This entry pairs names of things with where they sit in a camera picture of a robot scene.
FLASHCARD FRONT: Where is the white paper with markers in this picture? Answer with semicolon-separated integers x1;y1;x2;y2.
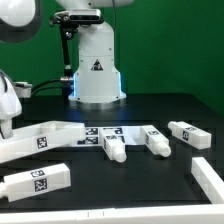
72;126;144;147

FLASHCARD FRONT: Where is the white obstacle bar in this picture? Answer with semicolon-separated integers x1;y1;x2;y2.
191;157;224;204
0;204;224;224

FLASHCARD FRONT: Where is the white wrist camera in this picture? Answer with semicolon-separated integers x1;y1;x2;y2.
14;82;32;98

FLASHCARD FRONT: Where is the white front obstacle bar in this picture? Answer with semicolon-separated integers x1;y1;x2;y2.
0;204;224;224

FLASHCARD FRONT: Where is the black camera stand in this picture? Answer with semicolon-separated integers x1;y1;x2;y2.
49;9;103;76

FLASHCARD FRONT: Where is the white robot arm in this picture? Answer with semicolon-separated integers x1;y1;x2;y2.
0;0;134;109

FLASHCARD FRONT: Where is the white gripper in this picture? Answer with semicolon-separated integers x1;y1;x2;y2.
0;70;22;139

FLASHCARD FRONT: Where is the white right obstacle bar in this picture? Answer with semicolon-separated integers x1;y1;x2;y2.
191;157;224;204

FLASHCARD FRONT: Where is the white desk top panel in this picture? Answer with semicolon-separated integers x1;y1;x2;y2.
0;121;86;164

